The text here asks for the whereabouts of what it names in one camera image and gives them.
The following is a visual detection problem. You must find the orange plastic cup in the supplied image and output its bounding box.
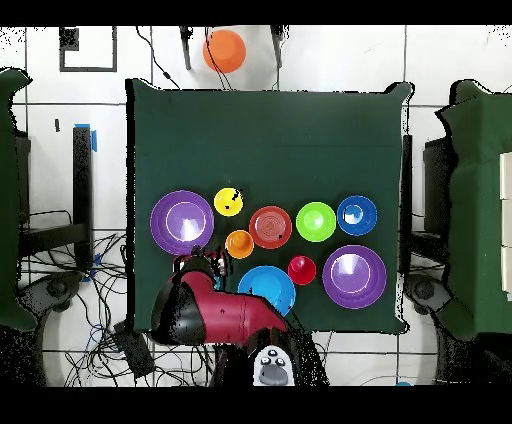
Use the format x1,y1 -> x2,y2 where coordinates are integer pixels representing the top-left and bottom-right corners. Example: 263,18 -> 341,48
224,228 -> 256,260

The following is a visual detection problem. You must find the large light blue bowl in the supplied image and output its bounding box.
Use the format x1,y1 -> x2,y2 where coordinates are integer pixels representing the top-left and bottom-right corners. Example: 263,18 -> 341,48
237,265 -> 298,318

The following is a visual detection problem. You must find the purple plastic bowl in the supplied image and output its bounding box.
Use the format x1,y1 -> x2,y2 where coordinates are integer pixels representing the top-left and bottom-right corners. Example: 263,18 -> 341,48
149,189 -> 216,257
321,244 -> 388,310

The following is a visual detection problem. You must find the orange-red plastic bowl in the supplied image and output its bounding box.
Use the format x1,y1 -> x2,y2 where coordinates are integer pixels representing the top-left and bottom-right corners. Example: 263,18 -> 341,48
248,205 -> 294,250

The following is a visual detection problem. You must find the yellow plastic cup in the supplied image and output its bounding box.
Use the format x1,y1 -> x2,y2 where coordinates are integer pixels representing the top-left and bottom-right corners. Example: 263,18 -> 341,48
212,186 -> 245,218

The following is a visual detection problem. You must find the red plastic cup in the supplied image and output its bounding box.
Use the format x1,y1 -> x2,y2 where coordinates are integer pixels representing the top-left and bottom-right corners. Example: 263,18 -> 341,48
286,254 -> 318,287

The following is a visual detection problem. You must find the green plastic bowl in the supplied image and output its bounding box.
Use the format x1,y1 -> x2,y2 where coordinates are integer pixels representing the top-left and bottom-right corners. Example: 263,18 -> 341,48
294,200 -> 338,244

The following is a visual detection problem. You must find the black power adapter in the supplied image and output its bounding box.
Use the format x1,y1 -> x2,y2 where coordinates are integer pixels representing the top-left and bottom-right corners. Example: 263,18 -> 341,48
112,321 -> 156,379

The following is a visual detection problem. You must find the dark blue plastic bowl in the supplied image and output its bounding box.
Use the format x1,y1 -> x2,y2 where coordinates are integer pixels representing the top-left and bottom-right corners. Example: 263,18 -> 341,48
336,194 -> 379,237

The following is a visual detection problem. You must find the dark green tablecloth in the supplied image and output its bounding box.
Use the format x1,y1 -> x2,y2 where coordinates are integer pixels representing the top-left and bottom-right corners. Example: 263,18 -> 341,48
124,77 -> 415,335

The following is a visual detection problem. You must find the black metal stand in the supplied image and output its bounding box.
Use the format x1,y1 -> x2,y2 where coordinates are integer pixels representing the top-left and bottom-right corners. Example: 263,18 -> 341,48
19,126 -> 95,272

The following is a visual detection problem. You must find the black grey chair base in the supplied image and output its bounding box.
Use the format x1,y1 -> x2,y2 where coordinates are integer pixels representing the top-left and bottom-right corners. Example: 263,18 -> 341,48
17,270 -> 86,321

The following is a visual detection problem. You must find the blue tape strip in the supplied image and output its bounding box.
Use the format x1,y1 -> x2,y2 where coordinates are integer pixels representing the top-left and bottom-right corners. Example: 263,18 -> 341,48
74,123 -> 98,153

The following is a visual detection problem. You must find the orange round object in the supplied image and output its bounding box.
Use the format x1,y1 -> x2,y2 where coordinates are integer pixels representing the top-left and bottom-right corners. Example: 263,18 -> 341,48
202,28 -> 248,75

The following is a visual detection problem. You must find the black tripod leg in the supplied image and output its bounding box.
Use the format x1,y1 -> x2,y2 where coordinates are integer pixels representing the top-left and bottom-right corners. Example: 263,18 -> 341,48
270,25 -> 290,69
178,26 -> 193,72

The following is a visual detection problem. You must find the green cloth covered table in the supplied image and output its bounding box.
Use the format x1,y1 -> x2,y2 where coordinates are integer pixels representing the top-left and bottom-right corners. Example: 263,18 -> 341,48
0,66 -> 39,332
434,78 -> 512,341

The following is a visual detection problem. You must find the white box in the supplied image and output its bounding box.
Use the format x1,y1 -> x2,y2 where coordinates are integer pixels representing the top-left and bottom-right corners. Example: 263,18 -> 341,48
501,245 -> 512,296

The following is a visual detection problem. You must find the tangle of floor cables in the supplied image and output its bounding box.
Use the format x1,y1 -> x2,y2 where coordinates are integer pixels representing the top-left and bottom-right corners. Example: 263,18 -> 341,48
23,209 -> 217,387

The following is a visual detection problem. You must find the black cable with connector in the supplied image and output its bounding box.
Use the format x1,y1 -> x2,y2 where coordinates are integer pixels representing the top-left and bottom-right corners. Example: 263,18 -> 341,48
134,26 -> 182,90

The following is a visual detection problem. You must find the black metal post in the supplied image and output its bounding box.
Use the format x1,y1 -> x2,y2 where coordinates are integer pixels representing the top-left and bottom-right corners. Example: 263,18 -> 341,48
401,134 -> 414,277

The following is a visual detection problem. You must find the black square floor frame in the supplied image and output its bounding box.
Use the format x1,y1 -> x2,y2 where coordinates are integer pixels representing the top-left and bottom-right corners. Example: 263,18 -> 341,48
58,26 -> 118,73

